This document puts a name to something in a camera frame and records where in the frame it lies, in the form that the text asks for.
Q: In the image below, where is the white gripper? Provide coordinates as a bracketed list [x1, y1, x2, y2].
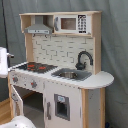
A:
[0, 47, 14, 78]

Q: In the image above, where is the white oven door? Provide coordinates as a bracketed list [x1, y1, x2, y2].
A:
[11, 86, 24, 116]

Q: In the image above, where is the wooden toy kitchen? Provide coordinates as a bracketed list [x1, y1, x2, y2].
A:
[8, 11, 114, 128]

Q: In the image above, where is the red left stove knob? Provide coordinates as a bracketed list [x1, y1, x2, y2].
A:
[12, 77, 18, 83]

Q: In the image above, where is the red stove knob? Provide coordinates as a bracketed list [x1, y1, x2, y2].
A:
[12, 77, 18, 83]
[31, 81, 37, 88]

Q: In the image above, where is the black toy stovetop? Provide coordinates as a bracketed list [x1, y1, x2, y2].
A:
[18, 62, 55, 73]

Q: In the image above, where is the red right stove knob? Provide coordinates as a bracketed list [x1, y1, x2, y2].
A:
[31, 81, 37, 88]

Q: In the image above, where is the grey range hood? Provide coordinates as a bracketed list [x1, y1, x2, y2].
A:
[24, 16, 52, 34]

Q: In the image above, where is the grey toy sink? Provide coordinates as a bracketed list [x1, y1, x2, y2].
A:
[52, 68, 92, 81]

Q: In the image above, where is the white cabinet door with dispenser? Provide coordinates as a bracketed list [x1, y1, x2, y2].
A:
[44, 81, 82, 128]

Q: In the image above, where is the black toy faucet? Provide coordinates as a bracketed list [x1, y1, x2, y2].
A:
[75, 51, 93, 70]

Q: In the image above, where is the white toy microwave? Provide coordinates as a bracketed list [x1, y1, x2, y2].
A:
[54, 14, 91, 34]

